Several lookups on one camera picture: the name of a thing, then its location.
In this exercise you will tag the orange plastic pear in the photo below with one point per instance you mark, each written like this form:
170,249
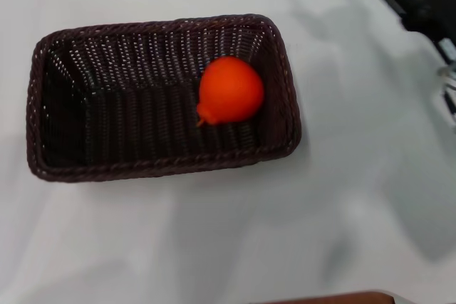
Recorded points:
231,90

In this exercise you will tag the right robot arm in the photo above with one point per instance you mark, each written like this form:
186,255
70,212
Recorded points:
449,79

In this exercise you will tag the dark brown woven basket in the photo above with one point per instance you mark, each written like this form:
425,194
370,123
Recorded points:
142,119

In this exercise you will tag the brown rounded panel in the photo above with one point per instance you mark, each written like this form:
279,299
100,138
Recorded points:
338,298

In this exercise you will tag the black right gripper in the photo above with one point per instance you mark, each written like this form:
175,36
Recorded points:
432,12

